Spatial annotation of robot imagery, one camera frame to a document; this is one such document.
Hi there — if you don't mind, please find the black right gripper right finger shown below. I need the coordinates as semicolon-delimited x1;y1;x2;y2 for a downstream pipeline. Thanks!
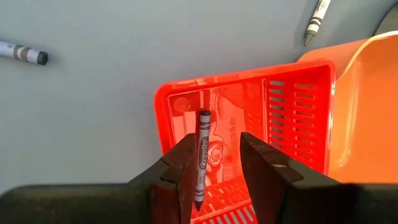
241;133;398;224

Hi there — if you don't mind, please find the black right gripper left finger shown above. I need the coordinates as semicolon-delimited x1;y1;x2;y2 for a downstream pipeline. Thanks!
0;133;196;224

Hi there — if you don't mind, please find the dark grey crayon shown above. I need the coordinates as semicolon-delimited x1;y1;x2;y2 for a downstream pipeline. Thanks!
194;109;212;212

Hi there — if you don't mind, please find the blue-grey crayon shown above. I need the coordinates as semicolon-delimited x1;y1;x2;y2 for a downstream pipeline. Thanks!
0;39;50;67

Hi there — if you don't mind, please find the white-wrapped grey crayon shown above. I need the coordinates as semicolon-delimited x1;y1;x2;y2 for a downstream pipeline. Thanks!
303;0;332;47

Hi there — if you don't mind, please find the orange plastic bin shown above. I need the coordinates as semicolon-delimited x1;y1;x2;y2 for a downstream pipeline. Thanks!
297;30;398;184

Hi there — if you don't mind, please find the red slotted plastic basket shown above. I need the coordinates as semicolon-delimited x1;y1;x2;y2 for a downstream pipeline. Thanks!
154;58;338;224

